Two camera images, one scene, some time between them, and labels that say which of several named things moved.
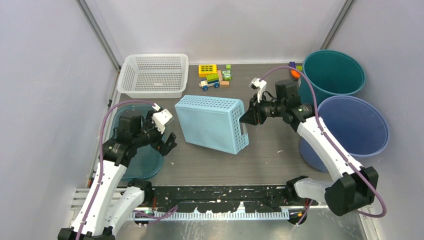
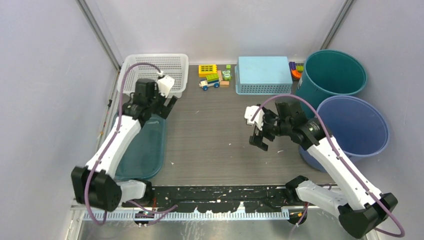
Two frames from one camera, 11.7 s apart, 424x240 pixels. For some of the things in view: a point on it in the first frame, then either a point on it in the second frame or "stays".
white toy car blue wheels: (212, 80) stays
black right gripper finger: (250, 117) to (259, 143)
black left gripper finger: (163, 150) to (164, 112)
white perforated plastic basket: (154, 76) stays
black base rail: (189, 199) stays
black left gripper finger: (171, 143) to (171, 104)
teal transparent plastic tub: (147, 161) stays
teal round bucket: (329, 73) stays
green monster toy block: (227, 73) stays
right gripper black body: (267, 108) to (272, 126)
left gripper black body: (152, 135) to (157, 102)
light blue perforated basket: (213, 123) to (263, 75)
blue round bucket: (358, 126) stays
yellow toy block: (205, 70) stays
